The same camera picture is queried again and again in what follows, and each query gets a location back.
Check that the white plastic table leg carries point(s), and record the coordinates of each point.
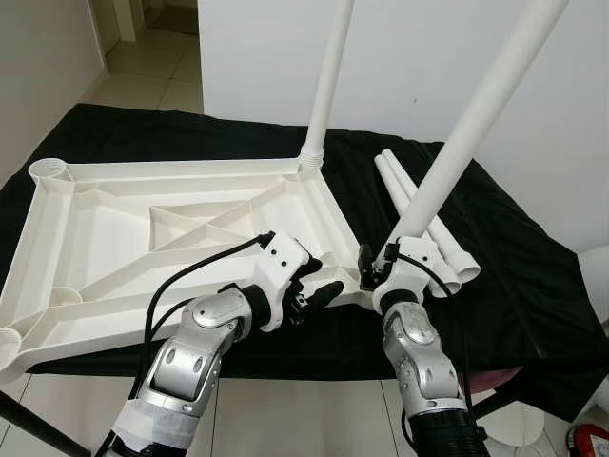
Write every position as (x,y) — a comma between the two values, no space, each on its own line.
(404,195)
(328,86)
(466,133)
(455,249)

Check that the white plastic table top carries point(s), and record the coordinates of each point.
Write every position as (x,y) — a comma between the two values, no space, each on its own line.
(105,228)

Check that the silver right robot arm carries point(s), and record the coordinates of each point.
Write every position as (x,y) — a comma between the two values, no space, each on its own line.
(423,362)

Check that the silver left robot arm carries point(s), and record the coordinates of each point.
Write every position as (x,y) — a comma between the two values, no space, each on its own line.
(190,362)

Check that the pink stool seat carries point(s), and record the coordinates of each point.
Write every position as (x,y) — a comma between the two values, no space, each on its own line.
(495,376)

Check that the black tablecloth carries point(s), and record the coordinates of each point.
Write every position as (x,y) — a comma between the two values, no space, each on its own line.
(533,286)

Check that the black metal strut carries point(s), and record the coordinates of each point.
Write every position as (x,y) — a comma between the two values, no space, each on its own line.
(495,405)

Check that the red round floor object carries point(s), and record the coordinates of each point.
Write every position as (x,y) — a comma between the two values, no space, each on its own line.
(588,441)

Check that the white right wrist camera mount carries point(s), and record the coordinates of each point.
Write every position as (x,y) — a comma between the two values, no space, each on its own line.
(414,257)

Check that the white door frame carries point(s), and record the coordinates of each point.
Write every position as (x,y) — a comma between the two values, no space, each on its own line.
(114,19)

